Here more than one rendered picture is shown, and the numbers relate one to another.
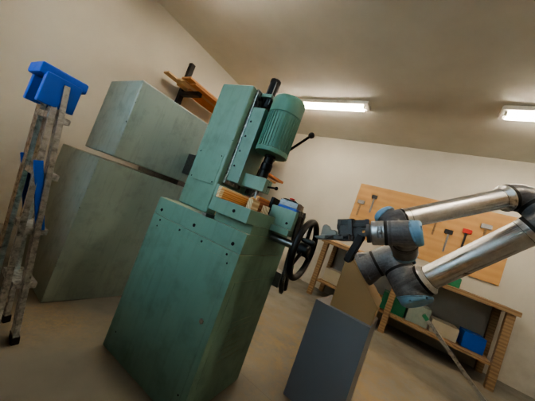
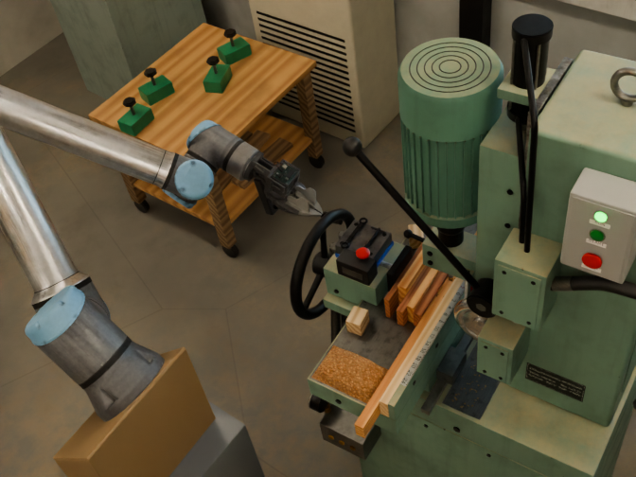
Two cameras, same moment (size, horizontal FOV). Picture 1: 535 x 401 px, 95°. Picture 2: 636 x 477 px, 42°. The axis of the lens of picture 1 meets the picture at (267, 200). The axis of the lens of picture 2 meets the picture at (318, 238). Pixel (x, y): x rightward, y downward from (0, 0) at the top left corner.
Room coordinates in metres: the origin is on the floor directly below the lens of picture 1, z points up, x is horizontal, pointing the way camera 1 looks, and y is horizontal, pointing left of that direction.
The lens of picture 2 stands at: (2.40, 0.01, 2.35)
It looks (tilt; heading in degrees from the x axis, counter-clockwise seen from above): 48 degrees down; 191
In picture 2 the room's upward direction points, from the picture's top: 11 degrees counter-clockwise
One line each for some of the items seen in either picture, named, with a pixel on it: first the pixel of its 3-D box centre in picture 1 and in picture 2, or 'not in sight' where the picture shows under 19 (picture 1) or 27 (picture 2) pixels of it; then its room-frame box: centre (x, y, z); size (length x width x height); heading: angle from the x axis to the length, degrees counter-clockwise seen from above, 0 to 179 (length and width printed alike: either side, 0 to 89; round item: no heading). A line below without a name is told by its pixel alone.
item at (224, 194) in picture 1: (258, 207); (436, 307); (1.34, 0.03, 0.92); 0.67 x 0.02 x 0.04; 151
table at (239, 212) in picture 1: (269, 221); (399, 294); (1.26, -0.05, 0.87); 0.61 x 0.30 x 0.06; 151
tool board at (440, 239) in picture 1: (419, 226); not in sight; (3.61, -2.24, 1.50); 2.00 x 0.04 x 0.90; 56
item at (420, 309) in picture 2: not in sight; (437, 289); (1.29, 0.04, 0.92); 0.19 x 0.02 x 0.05; 151
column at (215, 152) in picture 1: (226, 152); (597, 257); (1.42, 0.32, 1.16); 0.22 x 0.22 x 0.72; 61
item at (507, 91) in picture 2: (270, 95); (531, 71); (1.34, 0.19, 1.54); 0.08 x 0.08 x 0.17; 61
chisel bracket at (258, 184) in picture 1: (256, 184); (459, 256); (1.29, 0.08, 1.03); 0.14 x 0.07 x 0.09; 61
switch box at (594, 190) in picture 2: not in sight; (603, 227); (1.56, 0.28, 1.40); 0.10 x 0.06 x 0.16; 61
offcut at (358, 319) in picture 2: not in sight; (358, 320); (1.36, -0.14, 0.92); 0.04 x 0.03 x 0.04; 157
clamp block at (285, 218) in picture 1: (287, 219); (365, 269); (1.22, -0.12, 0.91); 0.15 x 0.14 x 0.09; 151
